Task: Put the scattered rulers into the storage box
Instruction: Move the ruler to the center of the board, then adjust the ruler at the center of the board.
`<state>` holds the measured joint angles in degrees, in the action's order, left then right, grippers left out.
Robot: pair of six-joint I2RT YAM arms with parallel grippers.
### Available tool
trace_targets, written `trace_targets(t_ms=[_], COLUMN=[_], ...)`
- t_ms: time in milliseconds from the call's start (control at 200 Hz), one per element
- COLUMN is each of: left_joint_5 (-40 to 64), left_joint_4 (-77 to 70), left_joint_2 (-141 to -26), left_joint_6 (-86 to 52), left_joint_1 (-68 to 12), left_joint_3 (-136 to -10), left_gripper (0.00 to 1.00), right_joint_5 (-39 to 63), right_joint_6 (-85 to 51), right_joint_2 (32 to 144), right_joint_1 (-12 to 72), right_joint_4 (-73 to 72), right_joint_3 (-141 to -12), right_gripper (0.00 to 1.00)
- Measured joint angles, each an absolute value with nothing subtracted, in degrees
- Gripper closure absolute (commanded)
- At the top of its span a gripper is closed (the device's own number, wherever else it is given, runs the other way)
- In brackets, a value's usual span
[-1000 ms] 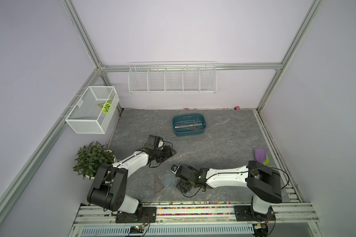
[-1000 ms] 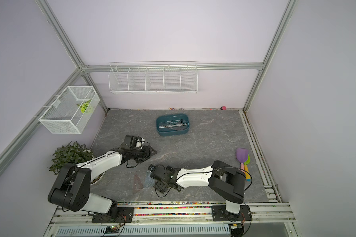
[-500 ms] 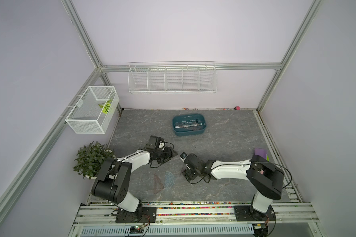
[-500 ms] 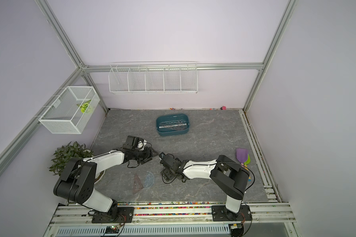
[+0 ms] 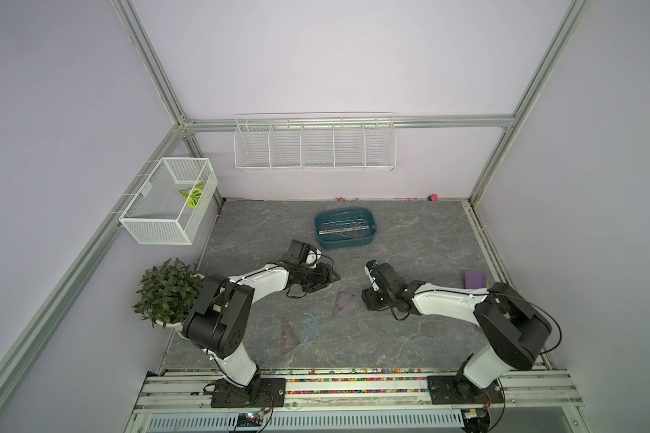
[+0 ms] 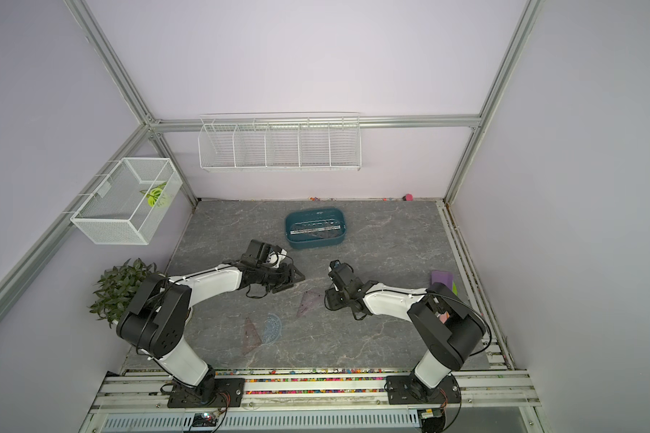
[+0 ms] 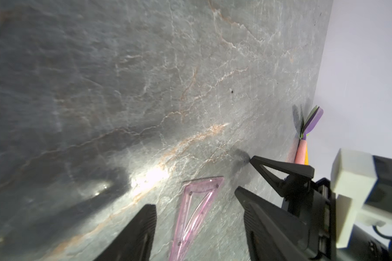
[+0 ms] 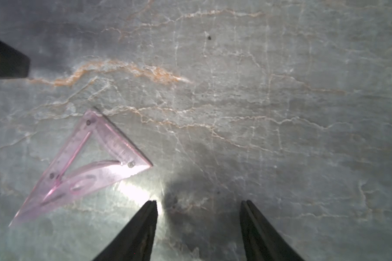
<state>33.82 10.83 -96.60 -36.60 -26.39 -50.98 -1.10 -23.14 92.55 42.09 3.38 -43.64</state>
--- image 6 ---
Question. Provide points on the pink triangle ruler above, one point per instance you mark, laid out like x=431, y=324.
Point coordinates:
x=311, y=301

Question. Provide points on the teal plastic storage box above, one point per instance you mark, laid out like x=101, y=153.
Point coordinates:
x=314, y=214

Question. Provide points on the blue protractor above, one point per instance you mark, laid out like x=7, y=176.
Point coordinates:
x=272, y=330

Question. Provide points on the white mesh basket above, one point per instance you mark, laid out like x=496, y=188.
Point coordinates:
x=116, y=213

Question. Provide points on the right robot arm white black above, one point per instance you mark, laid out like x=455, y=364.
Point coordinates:
x=450, y=329

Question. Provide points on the circuit board left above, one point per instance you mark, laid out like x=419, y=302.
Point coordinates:
x=204, y=420

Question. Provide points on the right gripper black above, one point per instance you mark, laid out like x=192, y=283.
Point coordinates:
x=329, y=299

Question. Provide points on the green leaf toy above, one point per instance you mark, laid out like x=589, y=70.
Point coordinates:
x=156, y=196

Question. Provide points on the white vent grille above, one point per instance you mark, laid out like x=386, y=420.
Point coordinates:
x=244, y=421

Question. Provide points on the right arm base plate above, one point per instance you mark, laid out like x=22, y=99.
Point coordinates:
x=408, y=390

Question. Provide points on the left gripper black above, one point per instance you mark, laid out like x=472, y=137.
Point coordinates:
x=286, y=277

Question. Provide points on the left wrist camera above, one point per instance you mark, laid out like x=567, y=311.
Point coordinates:
x=263, y=254

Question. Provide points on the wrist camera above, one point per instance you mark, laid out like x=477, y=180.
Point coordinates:
x=263, y=254
x=341, y=274

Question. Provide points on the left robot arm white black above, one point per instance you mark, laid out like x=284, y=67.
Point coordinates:
x=154, y=321

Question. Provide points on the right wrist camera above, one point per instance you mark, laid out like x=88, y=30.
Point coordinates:
x=341, y=274

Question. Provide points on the white wire wall shelf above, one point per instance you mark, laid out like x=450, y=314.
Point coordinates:
x=326, y=141

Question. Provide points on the clear straight ruler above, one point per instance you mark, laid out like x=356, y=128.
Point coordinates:
x=303, y=236

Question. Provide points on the circuit board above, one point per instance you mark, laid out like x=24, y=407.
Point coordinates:
x=204, y=420
x=432, y=420

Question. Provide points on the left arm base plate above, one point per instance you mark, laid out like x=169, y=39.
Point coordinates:
x=219, y=392

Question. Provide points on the potted green plant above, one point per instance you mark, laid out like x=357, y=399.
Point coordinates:
x=116, y=288

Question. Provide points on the circuit board right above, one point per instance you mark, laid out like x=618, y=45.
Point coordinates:
x=432, y=420

